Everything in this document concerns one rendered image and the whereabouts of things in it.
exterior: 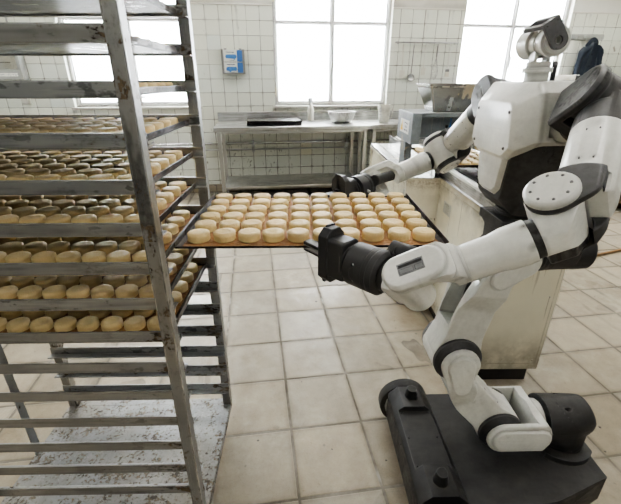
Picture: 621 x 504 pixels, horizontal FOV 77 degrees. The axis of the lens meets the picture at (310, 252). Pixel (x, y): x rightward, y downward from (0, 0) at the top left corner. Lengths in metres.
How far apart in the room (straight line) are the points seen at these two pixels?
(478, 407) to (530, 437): 0.18
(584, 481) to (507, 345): 0.62
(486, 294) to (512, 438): 0.54
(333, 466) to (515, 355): 0.98
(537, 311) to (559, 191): 1.34
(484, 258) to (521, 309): 1.29
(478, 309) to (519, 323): 0.81
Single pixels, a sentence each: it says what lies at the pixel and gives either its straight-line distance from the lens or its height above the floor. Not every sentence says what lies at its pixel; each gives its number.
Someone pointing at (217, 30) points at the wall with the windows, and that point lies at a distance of 5.13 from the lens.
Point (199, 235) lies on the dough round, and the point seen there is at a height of 1.02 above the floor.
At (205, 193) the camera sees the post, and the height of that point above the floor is 1.01.
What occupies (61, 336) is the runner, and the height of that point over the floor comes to 0.79.
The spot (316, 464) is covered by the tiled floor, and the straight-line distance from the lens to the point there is 1.69.
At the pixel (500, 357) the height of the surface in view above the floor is 0.16.
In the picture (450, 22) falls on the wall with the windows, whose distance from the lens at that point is 5.67.
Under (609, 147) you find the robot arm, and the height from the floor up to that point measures 1.24.
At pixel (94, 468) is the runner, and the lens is 1.39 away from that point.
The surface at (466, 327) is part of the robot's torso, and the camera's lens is 1.22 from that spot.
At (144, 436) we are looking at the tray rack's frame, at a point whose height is 0.15.
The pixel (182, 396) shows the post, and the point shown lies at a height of 0.62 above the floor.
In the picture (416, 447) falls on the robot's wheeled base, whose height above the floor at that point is 0.19.
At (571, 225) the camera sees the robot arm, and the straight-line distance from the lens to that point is 0.69.
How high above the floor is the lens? 1.34
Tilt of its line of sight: 24 degrees down
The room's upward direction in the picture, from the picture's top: straight up
